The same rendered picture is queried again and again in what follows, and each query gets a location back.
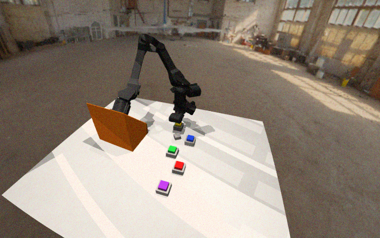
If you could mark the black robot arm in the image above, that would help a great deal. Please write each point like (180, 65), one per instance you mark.
(181, 87)

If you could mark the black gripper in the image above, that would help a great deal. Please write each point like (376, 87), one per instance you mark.
(177, 117)

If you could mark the green button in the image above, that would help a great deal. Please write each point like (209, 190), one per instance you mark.
(172, 151)

